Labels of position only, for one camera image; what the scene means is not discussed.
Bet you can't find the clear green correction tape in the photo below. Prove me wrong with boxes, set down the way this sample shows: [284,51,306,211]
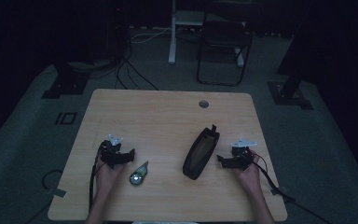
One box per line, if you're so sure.
[129,160,150,187]

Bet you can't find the black looped floor cable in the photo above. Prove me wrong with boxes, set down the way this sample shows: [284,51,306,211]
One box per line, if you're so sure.
[40,169,64,191]

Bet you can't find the black open pencil case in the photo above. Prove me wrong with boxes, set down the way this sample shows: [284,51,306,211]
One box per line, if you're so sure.
[182,124,221,181]

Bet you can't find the person's left hand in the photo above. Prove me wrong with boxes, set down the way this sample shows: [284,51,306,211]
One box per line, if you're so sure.
[94,160,126,193]

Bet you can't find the black folding chair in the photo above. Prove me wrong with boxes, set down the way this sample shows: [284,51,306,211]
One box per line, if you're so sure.
[196,17,255,88]

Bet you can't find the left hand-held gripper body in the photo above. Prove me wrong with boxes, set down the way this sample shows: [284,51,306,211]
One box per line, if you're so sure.
[100,133,129,169]

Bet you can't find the person's right hand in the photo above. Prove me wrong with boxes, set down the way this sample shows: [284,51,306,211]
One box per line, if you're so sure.
[232,150,263,193]

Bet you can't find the black stand with base plate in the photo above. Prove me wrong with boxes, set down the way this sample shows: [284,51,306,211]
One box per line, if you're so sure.
[267,34,314,111]
[41,60,91,100]

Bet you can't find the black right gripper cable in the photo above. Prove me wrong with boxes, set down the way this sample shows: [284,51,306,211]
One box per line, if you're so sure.
[239,151,334,224]

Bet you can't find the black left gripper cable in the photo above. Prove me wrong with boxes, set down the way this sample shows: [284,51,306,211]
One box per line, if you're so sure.
[88,146,106,213]

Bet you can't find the white metal desk frame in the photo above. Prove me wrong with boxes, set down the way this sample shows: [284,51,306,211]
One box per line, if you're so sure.
[168,0,247,68]

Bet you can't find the black floor cables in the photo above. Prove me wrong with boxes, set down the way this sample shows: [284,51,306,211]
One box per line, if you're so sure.
[114,46,160,91]

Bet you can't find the white floor cable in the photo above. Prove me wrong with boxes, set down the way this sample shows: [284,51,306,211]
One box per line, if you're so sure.
[130,26,172,44]

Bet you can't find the grey tape strip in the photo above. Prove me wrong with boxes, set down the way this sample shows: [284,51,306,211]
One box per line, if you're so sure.
[269,186,289,197]
[46,187,67,199]

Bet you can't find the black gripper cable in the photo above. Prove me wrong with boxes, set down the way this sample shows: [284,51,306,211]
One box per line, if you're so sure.
[239,151,334,224]
[88,146,106,213]

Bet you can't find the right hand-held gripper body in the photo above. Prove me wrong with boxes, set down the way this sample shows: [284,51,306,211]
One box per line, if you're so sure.
[226,137,258,171]

